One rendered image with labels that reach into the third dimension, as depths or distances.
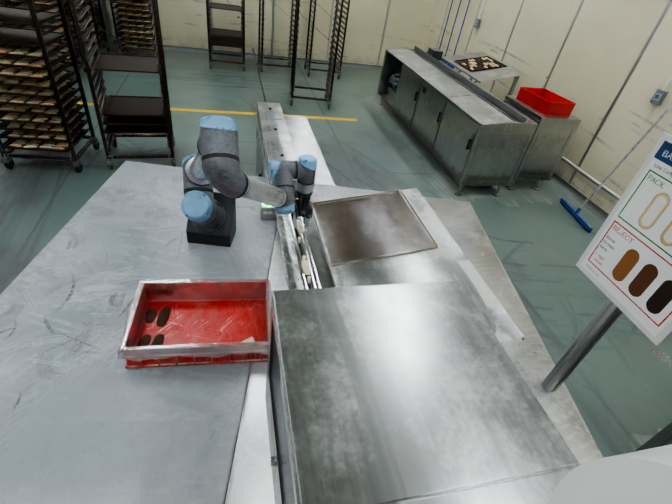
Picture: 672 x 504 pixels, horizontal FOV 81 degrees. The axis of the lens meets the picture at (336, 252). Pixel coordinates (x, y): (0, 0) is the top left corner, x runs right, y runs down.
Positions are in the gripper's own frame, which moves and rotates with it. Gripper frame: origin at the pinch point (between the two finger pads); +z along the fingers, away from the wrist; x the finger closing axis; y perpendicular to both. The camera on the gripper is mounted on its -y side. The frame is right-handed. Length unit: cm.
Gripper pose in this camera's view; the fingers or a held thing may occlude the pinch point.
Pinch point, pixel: (300, 225)
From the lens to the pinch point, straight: 186.6
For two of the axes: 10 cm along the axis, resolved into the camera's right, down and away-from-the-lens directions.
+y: 2.0, 6.3, -7.5
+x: 9.7, -0.2, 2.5
